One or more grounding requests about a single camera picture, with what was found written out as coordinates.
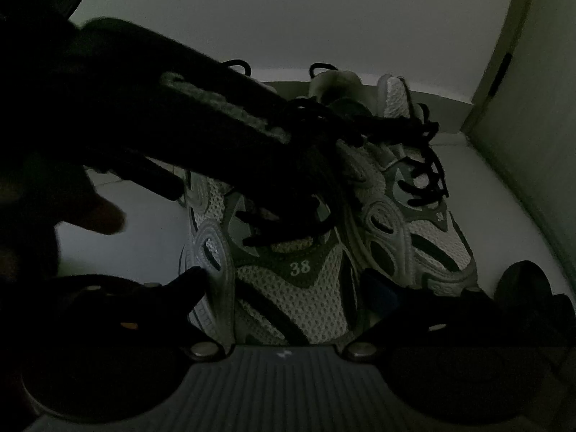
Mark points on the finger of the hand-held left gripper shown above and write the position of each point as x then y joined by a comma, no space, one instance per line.
279,180
315,119

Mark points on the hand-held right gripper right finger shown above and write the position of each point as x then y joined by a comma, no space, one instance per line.
382,294

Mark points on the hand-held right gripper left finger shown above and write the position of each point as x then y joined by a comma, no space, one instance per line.
186,285

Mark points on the white grey black-laced sneaker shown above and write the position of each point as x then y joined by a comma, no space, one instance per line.
292,297
418,234

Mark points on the black fabric slipper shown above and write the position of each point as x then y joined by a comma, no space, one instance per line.
526,279

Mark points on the person's left hand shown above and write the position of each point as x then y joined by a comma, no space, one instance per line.
90,216

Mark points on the grey-green cabinet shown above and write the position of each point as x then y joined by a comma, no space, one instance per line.
531,99

